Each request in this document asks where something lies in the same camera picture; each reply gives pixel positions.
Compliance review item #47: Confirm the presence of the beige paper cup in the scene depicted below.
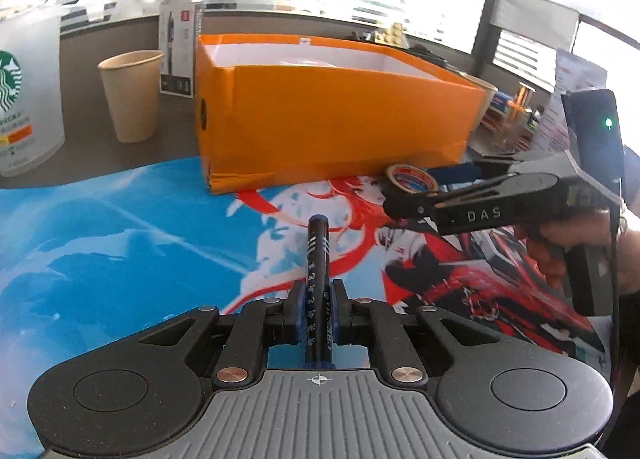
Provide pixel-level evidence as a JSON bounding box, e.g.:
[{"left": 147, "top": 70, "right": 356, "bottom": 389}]
[
  {"left": 467, "top": 76, "right": 500, "bottom": 144},
  {"left": 97, "top": 50, "right": 165, "bottom": 144}
]

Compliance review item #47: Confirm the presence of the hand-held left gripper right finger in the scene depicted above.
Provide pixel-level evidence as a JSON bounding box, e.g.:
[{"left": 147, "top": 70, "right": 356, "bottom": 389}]
[{"left": 331, "top": 279, "right": 501, "bottom": 387}]

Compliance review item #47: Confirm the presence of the blue and red printed mat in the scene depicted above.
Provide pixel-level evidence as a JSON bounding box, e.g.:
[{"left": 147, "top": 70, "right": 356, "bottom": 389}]
[{"left": 0, "top": 156, "right": 616, "bottom": 459}]

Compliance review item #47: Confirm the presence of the orange cardboard box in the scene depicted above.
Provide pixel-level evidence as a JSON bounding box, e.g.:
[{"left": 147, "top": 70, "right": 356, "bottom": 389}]
[{"left": 194, "top": 34, "right": 487, "bottom": 194}]

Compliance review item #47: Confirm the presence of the white and black pen carton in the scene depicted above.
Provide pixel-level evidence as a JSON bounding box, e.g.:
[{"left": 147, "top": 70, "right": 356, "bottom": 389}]
[{"left": 158, "top": 0, "right": 204, "bottom": 100}]

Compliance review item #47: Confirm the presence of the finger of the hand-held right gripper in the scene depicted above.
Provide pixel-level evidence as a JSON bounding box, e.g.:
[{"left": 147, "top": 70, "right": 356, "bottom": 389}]
[
  {"left": 382, "top": 189, "right": 443, "bottom": 232},
  {"left": 424, "top": 153, "right": 521, "bottom": 186}
]

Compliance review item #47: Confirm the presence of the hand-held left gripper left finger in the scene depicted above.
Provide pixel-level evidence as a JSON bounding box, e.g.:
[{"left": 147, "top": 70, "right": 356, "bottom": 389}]
[{"left": 137, "top": 280, "right": 306, "bottom": 390}]

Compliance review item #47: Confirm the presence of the black marker pen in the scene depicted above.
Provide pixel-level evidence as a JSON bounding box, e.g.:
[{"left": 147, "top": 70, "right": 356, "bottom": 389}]
[{"left": 301, "top": 214, "right": 337, "bottom": 370}]

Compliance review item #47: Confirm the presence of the black tape roll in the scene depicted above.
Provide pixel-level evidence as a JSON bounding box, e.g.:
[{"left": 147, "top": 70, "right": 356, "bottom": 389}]
[{"left": 382, "top": 164, "right": 441, "bottom": 220}]

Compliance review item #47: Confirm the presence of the yellow blocky object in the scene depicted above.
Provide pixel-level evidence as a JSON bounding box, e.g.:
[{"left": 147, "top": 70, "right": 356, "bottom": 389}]
[{"left": 377, "top": 24, "right": 408, "bottom": 44}]

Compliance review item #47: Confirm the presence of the person's right hand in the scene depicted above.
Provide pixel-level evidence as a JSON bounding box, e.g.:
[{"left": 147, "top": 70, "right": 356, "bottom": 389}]
[{"left": 515, "top": 211, "right": 640, "bottom": 296}]

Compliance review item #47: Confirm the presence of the wooden desk rack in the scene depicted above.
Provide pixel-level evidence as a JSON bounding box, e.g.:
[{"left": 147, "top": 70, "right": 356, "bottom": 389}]
[{"left": 482, "top": 81, "right": 543, "bottom": 140}]

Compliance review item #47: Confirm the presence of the large frosted cup green logo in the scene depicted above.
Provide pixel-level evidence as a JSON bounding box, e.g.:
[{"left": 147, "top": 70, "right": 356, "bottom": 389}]
[{"left": 0, "top": 4, "right": 67, "bottom": 177}]

